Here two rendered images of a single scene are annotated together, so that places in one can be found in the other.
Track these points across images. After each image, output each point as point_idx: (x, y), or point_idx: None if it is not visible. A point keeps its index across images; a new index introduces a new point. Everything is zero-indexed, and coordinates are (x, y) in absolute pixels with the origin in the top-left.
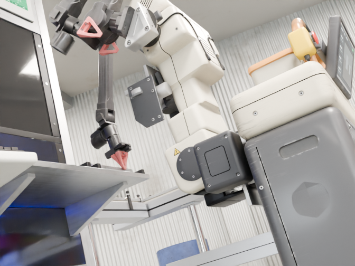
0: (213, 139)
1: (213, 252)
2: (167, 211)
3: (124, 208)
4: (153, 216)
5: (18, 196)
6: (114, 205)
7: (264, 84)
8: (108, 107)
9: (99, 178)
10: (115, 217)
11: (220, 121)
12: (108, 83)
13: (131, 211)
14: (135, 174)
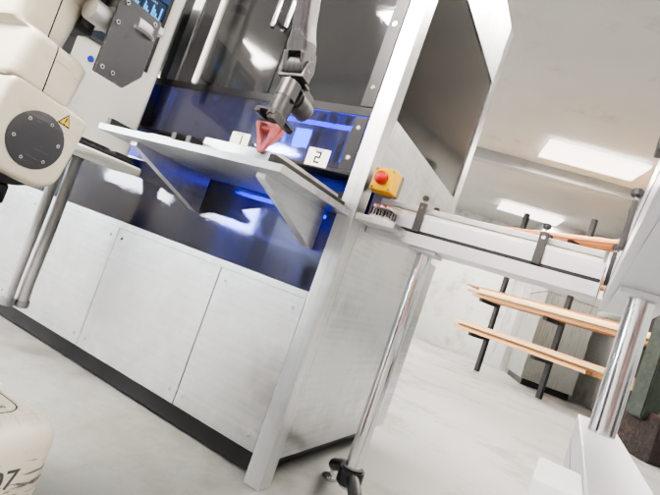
0: None
1: (577, 438)
2: (619, 298)
3: (516, 254)
4: (609, 300)
5: (213, 174)
6: (486, 240)
7: None
8: (290, 48)
9: (210, 159)
10: (473, 262)
11: (5, 42)
12: (298, 2)
13: (532, 267)
14: (247, 160)
